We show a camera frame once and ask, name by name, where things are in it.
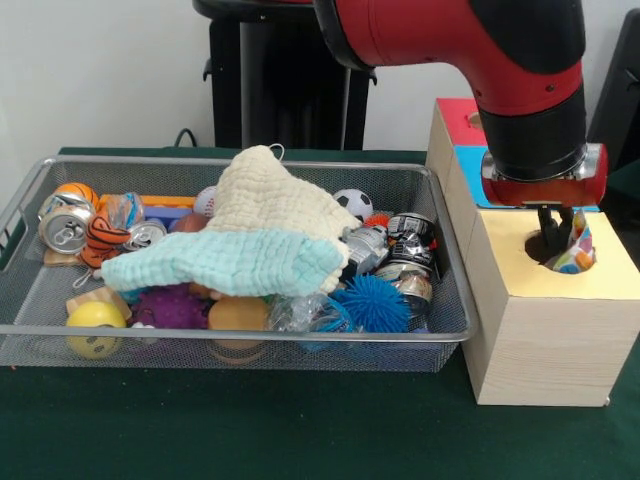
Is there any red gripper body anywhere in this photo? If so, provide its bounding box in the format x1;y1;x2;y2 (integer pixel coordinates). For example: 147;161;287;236
480;143;610;208

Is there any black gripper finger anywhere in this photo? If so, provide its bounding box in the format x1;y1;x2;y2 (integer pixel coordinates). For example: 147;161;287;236
557;205;576;247
537;205;560;251

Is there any white polka dot cloth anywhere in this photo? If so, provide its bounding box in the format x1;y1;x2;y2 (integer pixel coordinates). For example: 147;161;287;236
544;209;597;275

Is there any mint waffle cloth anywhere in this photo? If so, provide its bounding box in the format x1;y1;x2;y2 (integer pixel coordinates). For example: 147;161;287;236
101;229;349;299

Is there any wooden box with three holes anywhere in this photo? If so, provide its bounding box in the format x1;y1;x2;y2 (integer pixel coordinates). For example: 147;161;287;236
424;97;640;407

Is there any shallow clear mesh bin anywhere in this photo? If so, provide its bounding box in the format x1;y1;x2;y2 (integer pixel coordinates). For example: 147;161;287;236
0;155;480;374

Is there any black chair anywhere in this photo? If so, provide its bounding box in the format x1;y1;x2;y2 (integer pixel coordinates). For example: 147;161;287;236
584;8;640;201

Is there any blue spiky ball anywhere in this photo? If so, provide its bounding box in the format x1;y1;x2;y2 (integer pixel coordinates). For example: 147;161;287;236
332;273;414;334

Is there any small soccer ball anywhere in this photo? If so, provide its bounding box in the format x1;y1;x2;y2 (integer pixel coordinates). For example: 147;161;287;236
334;188;375;223

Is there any cream waffle cloth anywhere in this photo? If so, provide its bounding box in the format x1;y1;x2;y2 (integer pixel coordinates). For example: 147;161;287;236
204;144;364;295

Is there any dark green tablecloth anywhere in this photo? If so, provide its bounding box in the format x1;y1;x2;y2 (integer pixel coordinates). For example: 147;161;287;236
0;146;640;480

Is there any purple plush toy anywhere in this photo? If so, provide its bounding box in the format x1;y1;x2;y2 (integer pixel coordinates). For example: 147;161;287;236
132;284;211;330

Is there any orange striped tiger plush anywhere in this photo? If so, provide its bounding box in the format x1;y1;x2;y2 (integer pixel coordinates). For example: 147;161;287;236
79;209;134;271

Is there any yellow smiley ball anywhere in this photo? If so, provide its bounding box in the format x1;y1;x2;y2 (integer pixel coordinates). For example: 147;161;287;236
66;301;129;360

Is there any small orange basketball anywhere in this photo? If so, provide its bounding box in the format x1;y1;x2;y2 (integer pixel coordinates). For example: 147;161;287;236
53;182;100;207

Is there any dented silver soda can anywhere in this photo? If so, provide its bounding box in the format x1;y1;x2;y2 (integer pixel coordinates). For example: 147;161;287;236
38;204;96;256

